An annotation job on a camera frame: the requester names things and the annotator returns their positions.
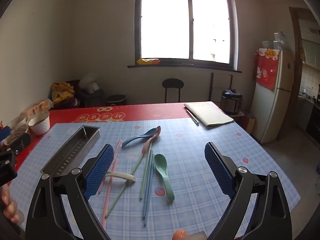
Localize dark metal rack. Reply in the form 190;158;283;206
209;73;233;103

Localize dark window sill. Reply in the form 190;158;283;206
127;64;242;74

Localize grey pen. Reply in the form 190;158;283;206
185;109;200;126

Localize blue plaid table mat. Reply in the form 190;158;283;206
10;119;301;240

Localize white textured bowl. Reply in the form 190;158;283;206
28;112;50;136

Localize black round-back chair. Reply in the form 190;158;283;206
162;78;184;104

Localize cream spoon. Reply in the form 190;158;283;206
104;171;137;182

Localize plastic-wrapped bowl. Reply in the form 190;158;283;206
7;116;29;146

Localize green spoon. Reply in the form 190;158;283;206
153;154;175;204

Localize yellow packet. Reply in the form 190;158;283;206
137;58;160;65

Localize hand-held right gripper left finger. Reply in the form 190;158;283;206
25;144;115;240

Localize orange round object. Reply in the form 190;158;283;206
172;229;188;240

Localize dark chair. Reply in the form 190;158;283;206
74;80;105;108

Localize white refrigerator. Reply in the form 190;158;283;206
250;47;295;144

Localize black rice cooker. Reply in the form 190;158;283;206
220;88;243;115

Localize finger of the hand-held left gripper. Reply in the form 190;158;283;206
5;133;31;155
0;127;12;141

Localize steel utensil tray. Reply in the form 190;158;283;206
40;125;101;178

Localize blue spoon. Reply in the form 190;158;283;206
122;128;158;148

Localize red printed table mat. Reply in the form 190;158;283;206
7;102;222;188

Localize pink spoon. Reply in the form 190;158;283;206
142;126;162;155

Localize black trash bin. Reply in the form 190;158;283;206
105;94;127;106

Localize yellow bag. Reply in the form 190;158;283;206
246;115;257;133

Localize blue chopstick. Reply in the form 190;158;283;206
143;155;154;228
142;150;153;219

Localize beige notebook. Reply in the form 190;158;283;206
184;102;234;127

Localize orange snack box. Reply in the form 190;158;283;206
23;99;51;118

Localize red hanging cloth organiser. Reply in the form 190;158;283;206
254;48;279;91

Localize white plastic bag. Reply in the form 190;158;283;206
79;72;100;93

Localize yellow clothing pile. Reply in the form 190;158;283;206
51;81;76;105

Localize clear containers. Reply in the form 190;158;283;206
261;32;288;51

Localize window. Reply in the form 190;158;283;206
134;0;238;68

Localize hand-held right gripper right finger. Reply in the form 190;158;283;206
204;142;293;240

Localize person's left hand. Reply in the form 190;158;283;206
0;187;20;224

